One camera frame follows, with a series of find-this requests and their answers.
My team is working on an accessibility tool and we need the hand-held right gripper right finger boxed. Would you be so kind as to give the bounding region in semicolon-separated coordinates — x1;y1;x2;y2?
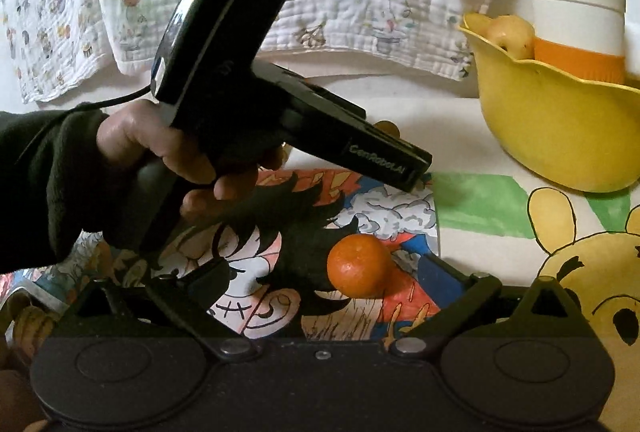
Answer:
394;253;587;359

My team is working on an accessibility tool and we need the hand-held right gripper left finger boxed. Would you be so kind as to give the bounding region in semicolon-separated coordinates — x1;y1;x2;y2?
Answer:
74;257;262;359

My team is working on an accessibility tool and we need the mandarin orange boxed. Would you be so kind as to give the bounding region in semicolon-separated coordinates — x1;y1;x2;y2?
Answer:
326;234;392;299

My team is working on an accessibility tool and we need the yellow plastic bowl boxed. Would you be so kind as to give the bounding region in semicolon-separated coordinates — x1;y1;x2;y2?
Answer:
458;12;640;195

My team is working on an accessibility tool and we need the person's left hand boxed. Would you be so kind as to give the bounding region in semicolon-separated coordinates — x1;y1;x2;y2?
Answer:
96;99;287;223

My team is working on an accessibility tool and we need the spiky-haired cartoon drawing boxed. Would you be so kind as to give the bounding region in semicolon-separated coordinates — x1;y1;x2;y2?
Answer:
65;166;442;344

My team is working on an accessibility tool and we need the yellow bear drawing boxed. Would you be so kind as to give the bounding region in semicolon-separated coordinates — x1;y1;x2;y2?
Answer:
431;171;640;432

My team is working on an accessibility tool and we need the striped pepino melon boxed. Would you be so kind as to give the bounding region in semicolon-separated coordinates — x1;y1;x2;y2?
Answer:
11;306;57;359

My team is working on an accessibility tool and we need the brown kiwi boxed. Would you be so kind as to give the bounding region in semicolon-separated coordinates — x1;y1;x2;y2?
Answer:
0;369;37;432

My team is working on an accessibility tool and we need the yellow pear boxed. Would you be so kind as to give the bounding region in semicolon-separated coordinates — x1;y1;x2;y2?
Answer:
484;14;537;61

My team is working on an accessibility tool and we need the white cup with orange band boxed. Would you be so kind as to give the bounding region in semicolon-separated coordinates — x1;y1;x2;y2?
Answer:
525;0;628;86

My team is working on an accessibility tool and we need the black cable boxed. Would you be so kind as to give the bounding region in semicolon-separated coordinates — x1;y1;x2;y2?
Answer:
82;82;157;113

